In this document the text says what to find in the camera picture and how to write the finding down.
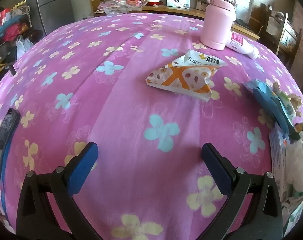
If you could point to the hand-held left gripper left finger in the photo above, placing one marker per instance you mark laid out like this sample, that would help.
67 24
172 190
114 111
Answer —
82 170

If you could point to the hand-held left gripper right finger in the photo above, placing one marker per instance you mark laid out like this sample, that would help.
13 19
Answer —
216 170

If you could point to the green white tissue packet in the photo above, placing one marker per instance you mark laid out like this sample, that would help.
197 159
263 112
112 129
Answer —
287 110

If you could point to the white orange snack wrapper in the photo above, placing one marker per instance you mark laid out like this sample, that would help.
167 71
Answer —
181 77

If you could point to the pink floral blanket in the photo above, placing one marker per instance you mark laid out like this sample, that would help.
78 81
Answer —
129 105

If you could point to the black phone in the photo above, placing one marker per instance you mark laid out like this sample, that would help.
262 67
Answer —
6 135

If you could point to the white plastic bag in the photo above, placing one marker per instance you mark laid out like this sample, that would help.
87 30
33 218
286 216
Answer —
300 160

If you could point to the white green carton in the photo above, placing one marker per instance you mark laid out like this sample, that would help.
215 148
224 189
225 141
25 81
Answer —
295 217

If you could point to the white bottle with pink label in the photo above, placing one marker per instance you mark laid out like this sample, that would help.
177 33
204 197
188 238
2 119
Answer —
241 46

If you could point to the white shopping bag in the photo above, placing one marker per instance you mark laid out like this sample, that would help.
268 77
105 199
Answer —
24 46

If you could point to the pink insulated bottle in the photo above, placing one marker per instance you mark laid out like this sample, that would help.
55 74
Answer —
216 25

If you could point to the wooden chair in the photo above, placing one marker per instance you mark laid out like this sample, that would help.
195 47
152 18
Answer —
276 30

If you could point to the framed picture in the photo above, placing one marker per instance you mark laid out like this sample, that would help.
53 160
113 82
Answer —
289 35

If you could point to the pile of colourful bags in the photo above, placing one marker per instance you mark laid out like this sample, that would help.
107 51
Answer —
9 30

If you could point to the wooden sideboard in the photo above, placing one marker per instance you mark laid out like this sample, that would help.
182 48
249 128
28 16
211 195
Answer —
186 12

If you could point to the grey refrigerator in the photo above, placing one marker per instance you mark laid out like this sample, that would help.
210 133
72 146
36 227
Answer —
54 5

